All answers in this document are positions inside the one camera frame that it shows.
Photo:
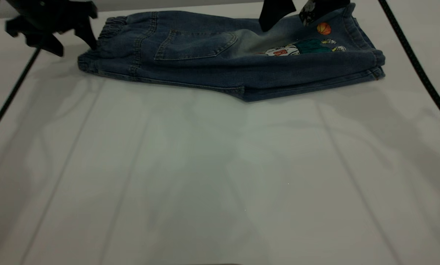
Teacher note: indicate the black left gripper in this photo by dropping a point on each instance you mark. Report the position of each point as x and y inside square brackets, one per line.
[50, 16]

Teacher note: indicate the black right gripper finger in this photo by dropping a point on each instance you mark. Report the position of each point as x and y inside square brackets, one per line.
[275, 13]
[323, 7]

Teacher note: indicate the blue denim kids pants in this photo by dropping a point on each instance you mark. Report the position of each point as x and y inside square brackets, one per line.
[220, 62]

